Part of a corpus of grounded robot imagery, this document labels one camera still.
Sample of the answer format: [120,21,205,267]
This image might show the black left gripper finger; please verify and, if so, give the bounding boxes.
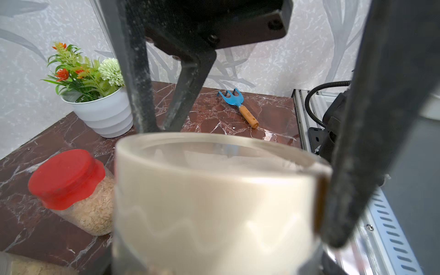
[321,1,440,248]

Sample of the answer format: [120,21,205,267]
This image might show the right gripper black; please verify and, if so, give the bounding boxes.
[99,1,293,134]

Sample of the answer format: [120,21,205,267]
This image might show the red lid oatmeal jar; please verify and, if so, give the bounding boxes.
[28,149,116,236]

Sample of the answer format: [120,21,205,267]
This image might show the open clear oatmeal jar tall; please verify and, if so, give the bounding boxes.
[1,252,78,275]

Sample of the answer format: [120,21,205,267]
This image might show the white pot artificial flowers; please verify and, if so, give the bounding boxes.
[45,42,134,138]

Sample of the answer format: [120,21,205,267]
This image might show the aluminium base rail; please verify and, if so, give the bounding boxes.
[292,89,424,275]

